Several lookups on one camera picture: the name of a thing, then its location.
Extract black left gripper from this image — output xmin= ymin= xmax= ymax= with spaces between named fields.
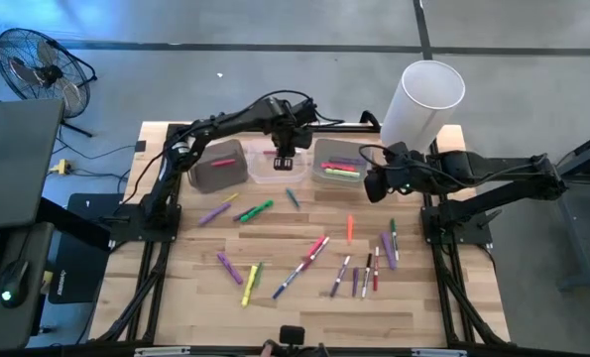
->
xmin=273 ymin=127 xmax=313 ymax=172

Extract pink highlighter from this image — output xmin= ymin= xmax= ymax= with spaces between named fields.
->
xmin=319 ymin=162 xmax=358 ymax=173
xmin=305 ymin=234 xmax=327 ymax=258

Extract green highlighter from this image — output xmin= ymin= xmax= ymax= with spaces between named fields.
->
xmin=323 ymin=168 xmax=362 ymax=179

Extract dark purple thin marker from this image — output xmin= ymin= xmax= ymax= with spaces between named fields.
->
xmin=232 ymin=205 xmax=257 ymax=223

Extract green white thin marker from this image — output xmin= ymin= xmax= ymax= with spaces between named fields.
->
xmin=390 ymin=217 xmax=401 ymax=263

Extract red Expo marker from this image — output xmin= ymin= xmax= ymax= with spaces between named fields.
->
xmin=372 ymin=246 xmax=381 ymax=293

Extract black Expo marker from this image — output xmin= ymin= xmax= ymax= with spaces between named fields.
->
xmin=361 ymin=253 xmax=374 ymax=299

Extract purple Expo marker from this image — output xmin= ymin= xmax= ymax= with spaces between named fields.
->
xmin=329 ymin=255 xmax=352 ymax=298

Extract blue Expo marker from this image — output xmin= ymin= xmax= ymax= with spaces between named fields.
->
xmin=272 ymin=267 xmax=304 ymax=300

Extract yellow Sharpie highlighter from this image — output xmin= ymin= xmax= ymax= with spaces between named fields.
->
xmin=240 ymin=265 xmax=259 ymax=308

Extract clear plastic bin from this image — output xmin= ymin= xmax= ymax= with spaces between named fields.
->
xmin=244 ymin=138 xmax=309 ymax=185

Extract beige plastic bin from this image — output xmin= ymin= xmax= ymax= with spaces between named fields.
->
xmin=310 ymin=137 xmax=374 ymax=188

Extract white shade table lamp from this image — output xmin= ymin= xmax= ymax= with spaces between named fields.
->
xmin=379 ymin=59 xmax=467 ymax=158

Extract grey translucent plastic bin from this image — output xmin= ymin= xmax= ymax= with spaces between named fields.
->
xmin=185 ymin=138 xmax=250 ymax=194

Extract black box device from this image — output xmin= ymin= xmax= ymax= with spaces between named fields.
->
xmin=279 ymin=324 xmax=306 ymax=347

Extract grey metal stand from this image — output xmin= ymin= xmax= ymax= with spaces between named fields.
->
xmin=524 ymin=126 xmax=590 ymax=293

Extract yellow power strip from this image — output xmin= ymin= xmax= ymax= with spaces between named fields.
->
xmin=50 ymin=158 xmax=73 ymax=177

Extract black floor fan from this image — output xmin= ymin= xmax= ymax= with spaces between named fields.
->
xmin=0 ymin=27 xmax=99 ymax=139

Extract grey computer monitor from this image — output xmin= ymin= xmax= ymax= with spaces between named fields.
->
xmin=0 ymin=97 xmax=66 ymax=232

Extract black computer mouse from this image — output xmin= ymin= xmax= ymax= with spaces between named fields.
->
xmin=0 ymin=258 xmax=31 ymax=309

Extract dark grey desk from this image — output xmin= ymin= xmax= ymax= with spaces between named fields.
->
xmin=0 ymin=220 xmax=57 ymax=351

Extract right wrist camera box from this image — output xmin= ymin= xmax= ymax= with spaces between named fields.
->
xmin=362 ymin=170 xmax=391 ymax=204

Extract white frame bracket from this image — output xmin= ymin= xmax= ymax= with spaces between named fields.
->
xmin=134 ymin=346 xmax=191 ymax=357
xmin=412 ymin=348 xmax=467 ymax=357

